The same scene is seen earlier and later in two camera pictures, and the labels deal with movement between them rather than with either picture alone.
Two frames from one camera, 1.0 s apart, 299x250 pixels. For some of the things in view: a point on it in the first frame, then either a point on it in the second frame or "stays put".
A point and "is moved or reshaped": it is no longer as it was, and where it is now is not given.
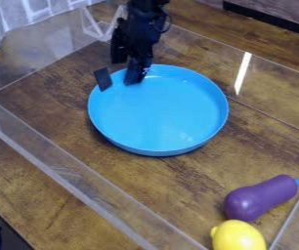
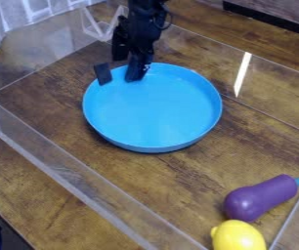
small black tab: [103, 78] is moved or reshaped
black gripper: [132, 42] stays put
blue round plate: [162, 117] stays put
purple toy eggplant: [248, 203] stays put
